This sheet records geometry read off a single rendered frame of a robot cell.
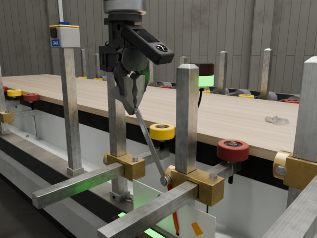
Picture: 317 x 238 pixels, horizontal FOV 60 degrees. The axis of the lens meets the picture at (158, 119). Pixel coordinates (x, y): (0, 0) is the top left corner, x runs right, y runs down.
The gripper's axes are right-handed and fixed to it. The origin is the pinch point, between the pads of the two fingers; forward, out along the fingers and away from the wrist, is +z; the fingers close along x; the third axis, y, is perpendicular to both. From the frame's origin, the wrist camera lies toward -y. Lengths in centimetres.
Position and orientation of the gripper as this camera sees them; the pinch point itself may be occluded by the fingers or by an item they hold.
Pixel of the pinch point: (133, 109)
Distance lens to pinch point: 61.5
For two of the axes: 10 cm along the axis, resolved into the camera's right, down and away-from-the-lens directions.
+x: -6.8, 1.7, -7.1
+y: -7.3, -1.6, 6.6
